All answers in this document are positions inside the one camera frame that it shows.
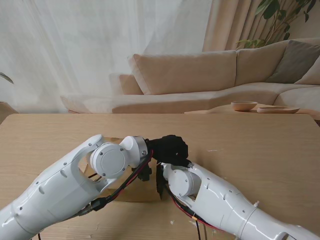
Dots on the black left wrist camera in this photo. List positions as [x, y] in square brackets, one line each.
[145, 173]

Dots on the beige cushion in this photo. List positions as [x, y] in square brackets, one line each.
[311, 77]

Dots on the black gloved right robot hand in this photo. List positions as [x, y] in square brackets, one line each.
[183, 163]

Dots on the shallow wooden dish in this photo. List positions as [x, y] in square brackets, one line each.
[277, 110]

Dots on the white sheer curtain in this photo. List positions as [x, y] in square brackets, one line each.
[75, 50]

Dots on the tall green leafy plant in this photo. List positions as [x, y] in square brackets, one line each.
[271, 10]

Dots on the brown paper bag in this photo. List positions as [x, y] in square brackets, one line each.
[140, 192]

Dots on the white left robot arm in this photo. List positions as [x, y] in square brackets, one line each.
[62, 190]

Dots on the wooden bowl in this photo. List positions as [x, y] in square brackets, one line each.
[243, 106]

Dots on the beige sofa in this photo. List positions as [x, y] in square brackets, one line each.
[187, 75]

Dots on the grey cushion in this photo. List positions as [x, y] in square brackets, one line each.
[295, 60]

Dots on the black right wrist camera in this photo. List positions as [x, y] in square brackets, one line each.
[160, 185]

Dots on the beige planter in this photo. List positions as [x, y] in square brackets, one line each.
[6, 111]

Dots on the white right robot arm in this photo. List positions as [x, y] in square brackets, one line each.
[220, 195]

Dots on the single green plant leaf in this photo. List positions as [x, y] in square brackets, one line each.
[7, 78]

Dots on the beige curtain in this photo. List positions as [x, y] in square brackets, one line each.
[232, 25]

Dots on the wooden coffee table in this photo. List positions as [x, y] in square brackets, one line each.
[220, 110]

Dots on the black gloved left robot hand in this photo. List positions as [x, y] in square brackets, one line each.
[170, 148]

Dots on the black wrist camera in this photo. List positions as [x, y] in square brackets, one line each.
[145, 173]
[160, 185]

